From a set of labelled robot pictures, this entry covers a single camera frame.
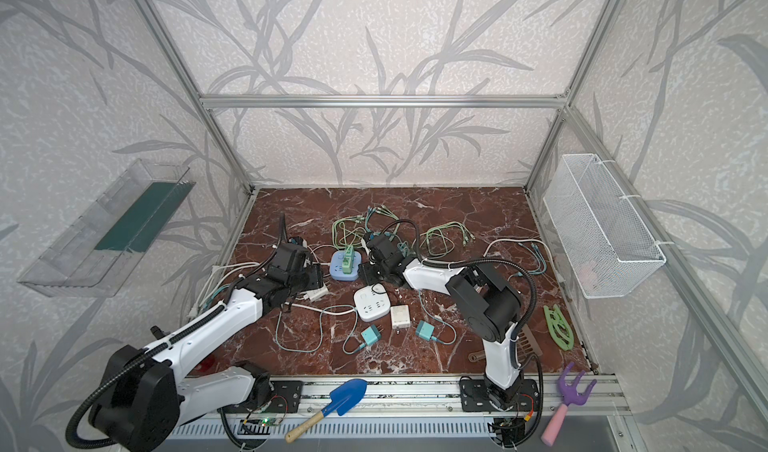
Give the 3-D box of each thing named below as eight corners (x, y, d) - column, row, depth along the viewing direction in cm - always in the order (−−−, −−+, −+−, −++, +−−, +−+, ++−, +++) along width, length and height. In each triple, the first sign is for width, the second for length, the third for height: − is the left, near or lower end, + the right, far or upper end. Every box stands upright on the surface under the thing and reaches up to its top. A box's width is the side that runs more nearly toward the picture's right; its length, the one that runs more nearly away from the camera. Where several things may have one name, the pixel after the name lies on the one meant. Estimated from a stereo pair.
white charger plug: (393, 333, 85) (392, 330, 83) (390, 309, 90) (389, 306, 88) (411, 330, 86) (411, 327, 84) (407, 307, 90) (407, 304, 88)
